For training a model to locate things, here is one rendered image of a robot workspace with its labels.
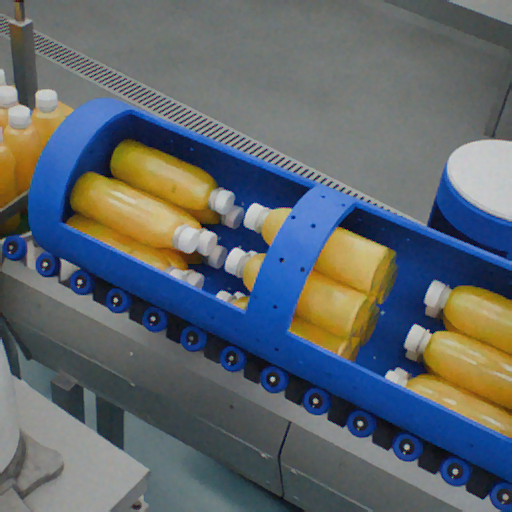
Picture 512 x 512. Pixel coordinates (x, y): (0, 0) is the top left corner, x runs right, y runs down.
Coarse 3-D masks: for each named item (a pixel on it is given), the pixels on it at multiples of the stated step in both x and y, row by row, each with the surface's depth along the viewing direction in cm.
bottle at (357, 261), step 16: (256, 224) 123; (272, 224) 121; (272, 240) 121; (336, 240) 117; (352, 240) 117; (368, 240) 118; (320, 256) 118; (336, 256) 117; (352, 256) 116; (368, 256) 116; (384, 256) 117; (320, 272) 120; (336, 272) 118; (352, 272) 116; (368, 272) 115; (368, 288) 117
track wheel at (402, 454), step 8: (400, 432) 122; (408, 432) 121; (400, 440) 121; (408, 440) 121; (416, 440) 120; (400, 448) 121; (408, 448) 120; (416, 448) 120; (400, 456) 121; (408, 456) 121; (416, 456) 120
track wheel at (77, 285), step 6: (78, 270) 140; (72, 276) 140; (78, 276) 140; (84, 276) 139; (90, 276) 139; (72, 282) 140; (78, 282) 139; (84, 282) 139; (90, 282) 139; (72, 288) 140; (78, 288) 140; (84, 288) 139; (90, 288) 139; (84, 294) 140
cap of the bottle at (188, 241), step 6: (186, 228) 127; (192, 228) 128; (186, 234) 126; (192, 234) 126; (198, 234) 128; (180, 240) 127; (186, 240) 126; (192, 240) 127; (198, 240) 129; (180, 246) 127; (186, 246) 126; (192, 246) 128
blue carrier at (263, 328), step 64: (64, 128) 128; (128, 128) 146; (64, 192) 127; (256, 192) 142; (320, 192) 121; (64, 256) 134; (128, 256) 124; (448, 256) 128; (192, 320) 127; (256, 320) 117; (384, 320) 137; (320, 384) 120; (384, 384) 111; (448, 448) 114
